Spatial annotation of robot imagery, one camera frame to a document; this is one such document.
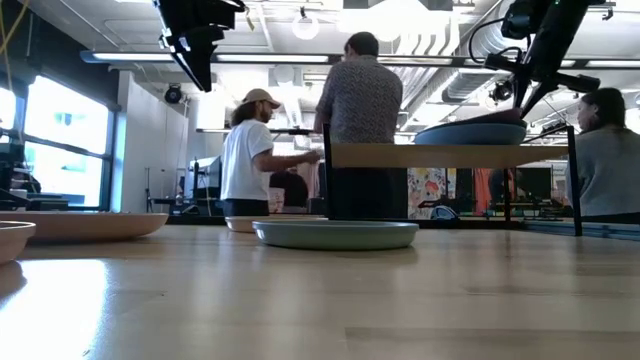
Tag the blue plate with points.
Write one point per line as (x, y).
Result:
(470, 136)

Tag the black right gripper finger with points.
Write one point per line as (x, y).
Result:
(537, 97)
(520, 92)

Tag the orange hanging cloth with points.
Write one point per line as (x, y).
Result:
(482, 190)

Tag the beige plate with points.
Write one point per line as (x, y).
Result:
(240, 224)

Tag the black monitor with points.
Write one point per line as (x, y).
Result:
(535, 184)

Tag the colourful poster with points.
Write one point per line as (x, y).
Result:
(425, 190)

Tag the brown plate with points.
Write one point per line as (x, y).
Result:
(12, 240)

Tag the black aluminium frame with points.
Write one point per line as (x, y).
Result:
(200, 220)
(600, 231)

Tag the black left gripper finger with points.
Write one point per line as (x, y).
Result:
(200, 60)

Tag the black desk equipment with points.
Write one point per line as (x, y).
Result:
(45, 204)

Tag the round white pendant lamp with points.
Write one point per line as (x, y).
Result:
(300, 35)

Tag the beige hanging cloth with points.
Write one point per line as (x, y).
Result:
(310, 177)

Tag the white ventilation duct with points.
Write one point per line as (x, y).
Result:
(284, 75)

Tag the black round ceiling speaker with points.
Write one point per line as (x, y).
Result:
(502, 92)
(173, 95)

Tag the desk monitor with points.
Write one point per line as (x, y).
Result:
(207, 172)

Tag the large bright window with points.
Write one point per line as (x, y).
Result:
(65, 125)

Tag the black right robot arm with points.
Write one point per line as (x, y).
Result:
(560, 30)

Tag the person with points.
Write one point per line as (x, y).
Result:
(610, 170)
(290, 190)
(245, 160)
(360, 100)

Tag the pink plate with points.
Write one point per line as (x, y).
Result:
(85, 227)

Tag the sage green plate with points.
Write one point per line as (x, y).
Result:
(335, 237)

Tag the wooden shelf with black legs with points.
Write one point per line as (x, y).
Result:
(425, 156)

